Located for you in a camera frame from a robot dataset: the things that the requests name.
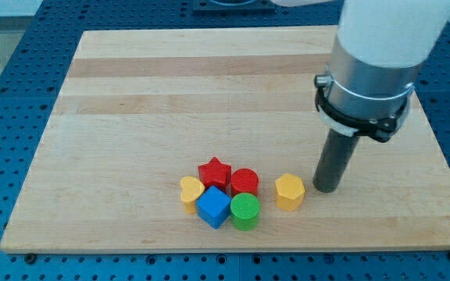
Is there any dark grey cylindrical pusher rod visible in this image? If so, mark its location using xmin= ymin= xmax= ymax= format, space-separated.
xmin=312 ymin=129 xmax=359 ymax=193

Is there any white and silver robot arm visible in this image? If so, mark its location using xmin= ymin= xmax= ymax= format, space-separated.
xmin=312 ymin=0 xmax=450 ymax=193

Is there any red star block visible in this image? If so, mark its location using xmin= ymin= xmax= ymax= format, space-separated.
xmin=198 ymin=157 xmax=232 ymax=193

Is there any yellow hexagon block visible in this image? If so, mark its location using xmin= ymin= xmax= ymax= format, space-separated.
xmin=275 ymin=173 xmax=305 ymax=212

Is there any red cylinder block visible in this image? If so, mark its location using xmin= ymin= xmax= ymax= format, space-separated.
xmin=230 ymin=168 xmax=259 ymax=197

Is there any green cylinder block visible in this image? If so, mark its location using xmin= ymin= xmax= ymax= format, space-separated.
xmin=230 ymin=193 xmax=261 ymax=231

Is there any blue cube block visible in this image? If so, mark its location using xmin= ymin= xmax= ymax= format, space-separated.
xmin=196 ymin=186 xmax=231 ymax=229

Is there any yellow heart block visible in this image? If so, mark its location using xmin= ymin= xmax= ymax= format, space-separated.
xmin=180 ymin=176 xmax=205 ymax=214

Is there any wooden board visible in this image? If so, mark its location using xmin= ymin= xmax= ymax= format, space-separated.
xmin=0 ymin=26 xmax=450 ymax=254

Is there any black clamp ring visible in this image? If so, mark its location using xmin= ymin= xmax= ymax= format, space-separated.
xmin=313 ymin=73 xmax=415 ymax=144

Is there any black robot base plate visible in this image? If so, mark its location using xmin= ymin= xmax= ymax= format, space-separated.
xmin=190 ymin=0 xmax=277 ymax=12

